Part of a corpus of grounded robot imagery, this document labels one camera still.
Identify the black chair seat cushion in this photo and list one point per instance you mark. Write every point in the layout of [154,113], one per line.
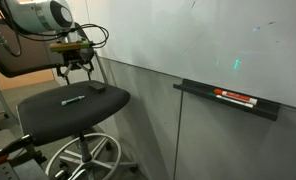
[71,113]

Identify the black office chair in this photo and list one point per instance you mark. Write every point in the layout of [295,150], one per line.
[24,56]

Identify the large whiteboard panel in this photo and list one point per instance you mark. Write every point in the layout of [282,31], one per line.
[204,40]

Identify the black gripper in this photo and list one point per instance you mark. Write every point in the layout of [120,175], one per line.
[78,56]

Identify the green whiteboard marker in tray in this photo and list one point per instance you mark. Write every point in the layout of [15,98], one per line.
[234,101]

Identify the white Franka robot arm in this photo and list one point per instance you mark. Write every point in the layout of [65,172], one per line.
[38,15]

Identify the red whiteboard marker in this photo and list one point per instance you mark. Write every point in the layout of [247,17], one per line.
[238,97]

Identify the black whiteboard eraser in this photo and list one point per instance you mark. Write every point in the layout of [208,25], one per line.
[97,87]

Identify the green whiteboard marker white cap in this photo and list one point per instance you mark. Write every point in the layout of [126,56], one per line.
[73,100]

